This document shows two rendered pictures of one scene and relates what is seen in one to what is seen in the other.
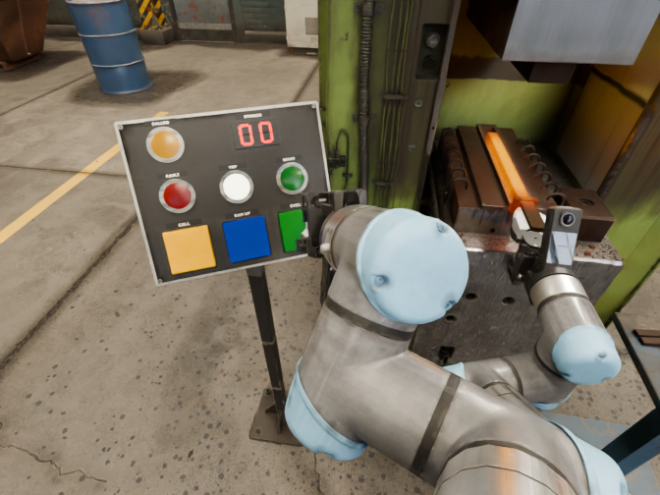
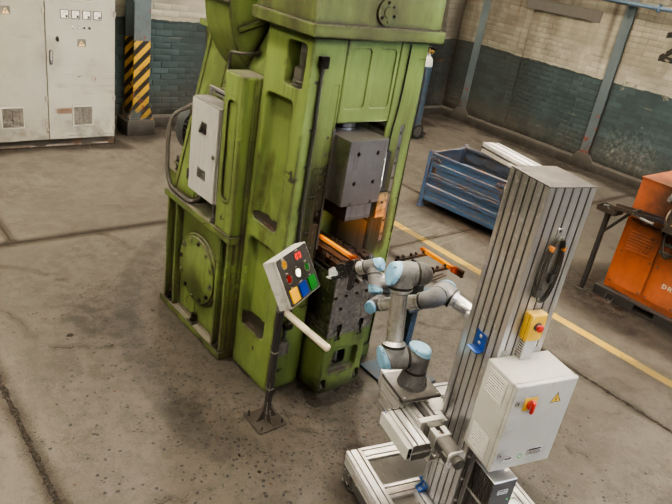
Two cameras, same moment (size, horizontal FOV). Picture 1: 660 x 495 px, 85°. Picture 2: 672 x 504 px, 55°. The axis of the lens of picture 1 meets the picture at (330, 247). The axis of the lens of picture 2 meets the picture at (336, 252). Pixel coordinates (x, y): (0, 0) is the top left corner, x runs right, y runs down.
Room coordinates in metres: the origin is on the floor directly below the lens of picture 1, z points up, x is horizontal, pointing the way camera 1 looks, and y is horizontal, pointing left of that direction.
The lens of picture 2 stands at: (-1.56, 2.49, 2.74)
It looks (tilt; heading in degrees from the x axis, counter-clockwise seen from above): 25 degrees down; 309
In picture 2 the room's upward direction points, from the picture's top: 10 degrees clockwise
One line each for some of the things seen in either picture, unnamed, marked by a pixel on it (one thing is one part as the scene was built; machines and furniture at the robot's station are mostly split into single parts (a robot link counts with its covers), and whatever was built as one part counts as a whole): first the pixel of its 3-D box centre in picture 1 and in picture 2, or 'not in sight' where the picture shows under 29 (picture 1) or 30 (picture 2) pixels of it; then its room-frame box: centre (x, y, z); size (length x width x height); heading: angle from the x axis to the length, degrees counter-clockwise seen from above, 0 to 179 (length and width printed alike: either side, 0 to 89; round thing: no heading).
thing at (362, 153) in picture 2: not in sight; (348, 160); (0.83, -0.45, 1.56); 0.42 x 0.39 x 0.40; 172
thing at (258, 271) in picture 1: (267, 333); (275, 348); (0.63, 0.18, 0.54); 0.04 x 0.04 x 1.08; 82
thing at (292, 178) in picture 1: (292, 178); not in sight; (0.58, 0.07, 1.09); 0.05 x 0.03 x 0.04; 82
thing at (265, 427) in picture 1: (281, 410); (265, 414); (0.63, 0.19, 0.05); 0.22 x 0.22 x 0.09; 82
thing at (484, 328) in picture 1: (479, 247); (327, 283); (0.84, -0.46, 0.69); 0.56 x 0.38 x 0.45; 172
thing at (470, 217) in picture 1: (486, 171); (328, 250); (0.84, -0.41, 0.96); 0.42 x 0.20 x 0.09; 172
